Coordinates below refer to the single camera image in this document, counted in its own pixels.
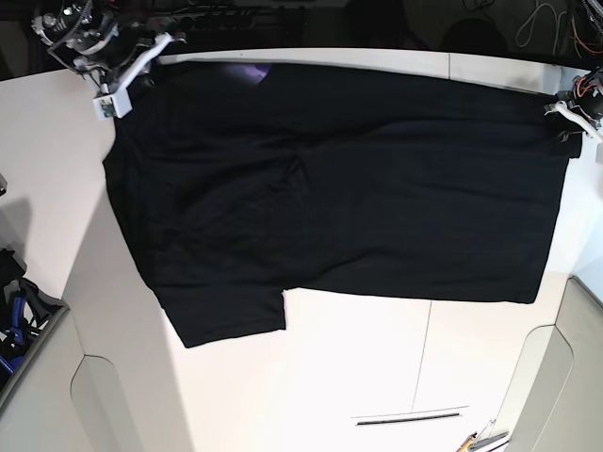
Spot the grey coiled cable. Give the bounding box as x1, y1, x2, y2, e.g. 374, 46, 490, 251
515, 2, 574, 53

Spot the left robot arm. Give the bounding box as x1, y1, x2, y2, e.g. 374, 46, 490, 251
546, 1, 602, 146

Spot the right gripper black silver body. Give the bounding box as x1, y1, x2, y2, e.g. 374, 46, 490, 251
70, 27, 187, 94

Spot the black power strip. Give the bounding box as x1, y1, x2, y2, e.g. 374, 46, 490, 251
146, 9, 257, 32

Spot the left gripper black silver body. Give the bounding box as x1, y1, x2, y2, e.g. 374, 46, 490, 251
545, 70, 602, 144

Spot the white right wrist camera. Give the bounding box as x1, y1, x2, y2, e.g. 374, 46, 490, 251
92, 90, 132, 121

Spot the blue black clamp tool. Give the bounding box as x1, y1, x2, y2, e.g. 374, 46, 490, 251
1, 278, 41, 377

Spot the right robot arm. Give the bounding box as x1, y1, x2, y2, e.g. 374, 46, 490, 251
31, 1, 186, 94

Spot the black T-shirt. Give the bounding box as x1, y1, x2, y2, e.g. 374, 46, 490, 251
104, 63, 582, 347

